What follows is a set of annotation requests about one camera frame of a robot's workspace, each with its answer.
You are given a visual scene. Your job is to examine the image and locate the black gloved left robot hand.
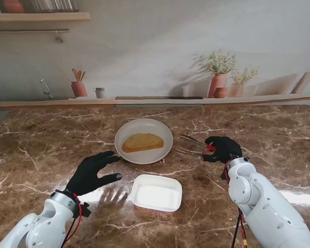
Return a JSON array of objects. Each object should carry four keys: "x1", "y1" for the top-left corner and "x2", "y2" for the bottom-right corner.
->
[{"x1": 66, "y1": 150, "x2": 123, "y2": 197}]

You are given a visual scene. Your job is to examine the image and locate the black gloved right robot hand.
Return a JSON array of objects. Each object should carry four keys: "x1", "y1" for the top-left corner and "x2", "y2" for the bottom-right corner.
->
[{"x1": 203, "y1": 136, "x2": 243, "y2": 164}]

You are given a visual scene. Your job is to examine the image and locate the red handled metal kitchen tongs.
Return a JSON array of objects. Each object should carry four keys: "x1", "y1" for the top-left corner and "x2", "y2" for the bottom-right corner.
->
[{"x1": 174, "y1": 134, "x2": 218, "y2": 159}]

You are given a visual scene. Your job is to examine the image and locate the toasted bread slice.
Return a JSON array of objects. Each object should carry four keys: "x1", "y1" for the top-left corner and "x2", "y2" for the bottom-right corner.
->
[{"x1": 121, "y1": 132, "x2": 164, "y2": 153}]

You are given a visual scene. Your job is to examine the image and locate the white paper bento box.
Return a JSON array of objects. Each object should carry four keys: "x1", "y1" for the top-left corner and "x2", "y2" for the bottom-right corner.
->
[{"x1": 130, "y1": 174, "x2": 183, "y2": 212}]

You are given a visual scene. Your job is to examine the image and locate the printed kitchen scene backdrop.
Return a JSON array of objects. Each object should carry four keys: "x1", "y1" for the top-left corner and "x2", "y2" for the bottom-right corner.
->
[{"x1": 0, "y1": 0, "x2": 310, "y2": 112}]

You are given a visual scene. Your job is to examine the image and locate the round white plate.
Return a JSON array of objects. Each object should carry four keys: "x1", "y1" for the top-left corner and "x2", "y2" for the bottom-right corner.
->
[{"x1": 114, "y1": 118, "x2": 174, "y2": 165}]

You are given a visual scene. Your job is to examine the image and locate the red cable on left arm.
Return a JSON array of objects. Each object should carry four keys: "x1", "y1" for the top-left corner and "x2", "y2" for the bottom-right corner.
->
[{"x1": 60, "y1": 192, "x2": 82, "y2": 247}]

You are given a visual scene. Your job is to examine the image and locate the red cable on arm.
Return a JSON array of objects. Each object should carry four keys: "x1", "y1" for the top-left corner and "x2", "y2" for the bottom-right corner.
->
[
  {"x1": 231, "y1": 209, "x2": 249, "y2": 248},
  {"x1": 60, "y1": 192, "x2": 82, "y2": 247}
]

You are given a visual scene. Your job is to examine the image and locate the red cable on right arm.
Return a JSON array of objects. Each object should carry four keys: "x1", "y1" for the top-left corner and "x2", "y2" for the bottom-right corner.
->
[{"x1": 231, "y1": 209, "x2": 249, "y2": 248}]

